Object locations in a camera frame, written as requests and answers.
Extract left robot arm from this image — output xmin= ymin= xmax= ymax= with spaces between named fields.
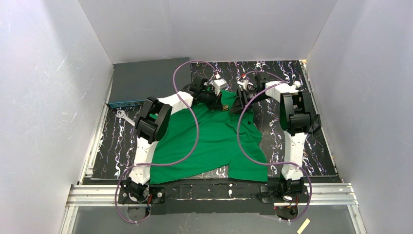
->
xmin=117 ymin=77 xmax=227 ymax=203

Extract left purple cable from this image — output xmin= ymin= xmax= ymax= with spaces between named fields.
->
xmin=114 ymin=60 xmax=222 ymax=225

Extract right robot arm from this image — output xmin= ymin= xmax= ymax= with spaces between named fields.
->
xmin=229 ymin=72 xmax=321 ymax=181

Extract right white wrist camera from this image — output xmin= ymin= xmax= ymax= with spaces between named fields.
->
xmin=237 ymin=74 xmax=254 ymax=91

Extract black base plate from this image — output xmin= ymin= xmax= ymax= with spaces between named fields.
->
xmin=117 ymin=179 xmax=311 ymax=215

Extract yellow tape strip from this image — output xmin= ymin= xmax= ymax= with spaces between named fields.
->
xmin=297 ymin=218 xmax=311 ymax=234

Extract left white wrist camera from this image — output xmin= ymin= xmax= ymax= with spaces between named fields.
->
xmin=212 ymin=73 xmax=227 ymax=95

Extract purple cable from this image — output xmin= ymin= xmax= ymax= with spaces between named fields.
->
xmin=114 ymin=60 xmax=222 ymax=225
xmin=237 ymin=70 xmax=313 ymax=223

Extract orange white toy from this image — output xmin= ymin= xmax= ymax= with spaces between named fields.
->
xmin=291 ymin=81 xmax=301 ymax=90

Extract silver wrench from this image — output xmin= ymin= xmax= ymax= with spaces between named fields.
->
xmin=115 ymin=110 xmax=135 ymax=127

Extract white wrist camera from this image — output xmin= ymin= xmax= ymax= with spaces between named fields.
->
xmin=237 ymin=74 xmax=254 ymax=91
xmin=212 ymin=73 xmax=227 ymax=95

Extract green polo shirt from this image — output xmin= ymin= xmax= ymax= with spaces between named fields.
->
xmin=150 ymin=104 xmax=268 ymax=184

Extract grey network switch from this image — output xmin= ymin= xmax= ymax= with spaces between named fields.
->
xmin=107 ymin=57 xmax=189 ymax=108

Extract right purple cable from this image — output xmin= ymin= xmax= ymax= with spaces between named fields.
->
xmin=237 ymin=70 xmax=313 ymax=223

